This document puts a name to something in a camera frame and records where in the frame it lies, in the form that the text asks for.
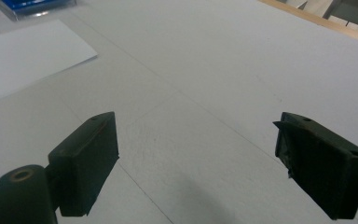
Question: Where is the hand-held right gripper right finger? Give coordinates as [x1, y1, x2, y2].
[272, 111, 358, 220]

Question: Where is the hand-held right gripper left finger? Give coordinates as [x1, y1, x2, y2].
[48, 111, 120, 217]

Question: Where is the white paper sheet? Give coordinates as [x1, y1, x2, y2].
[0, 19, 99, 108]

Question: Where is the wooden table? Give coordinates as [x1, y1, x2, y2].
[256, 0, 358, 48]

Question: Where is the white table cover board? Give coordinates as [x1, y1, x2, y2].
[0, 0, 358, 224]

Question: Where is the white desk frame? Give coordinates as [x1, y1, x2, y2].
[276, 0, 358, 32]

